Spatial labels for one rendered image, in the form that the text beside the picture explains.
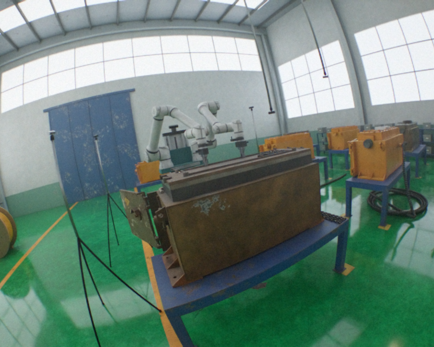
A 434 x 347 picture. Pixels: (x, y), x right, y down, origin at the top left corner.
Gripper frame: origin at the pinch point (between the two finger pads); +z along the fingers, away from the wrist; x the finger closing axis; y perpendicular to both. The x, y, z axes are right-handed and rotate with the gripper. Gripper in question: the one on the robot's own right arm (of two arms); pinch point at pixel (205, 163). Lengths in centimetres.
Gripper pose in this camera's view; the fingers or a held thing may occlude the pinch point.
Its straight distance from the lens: 173.8
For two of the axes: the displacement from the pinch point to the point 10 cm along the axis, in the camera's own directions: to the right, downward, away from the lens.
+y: -9.1, 2.2, -3.6
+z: 1.7, 9.7, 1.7
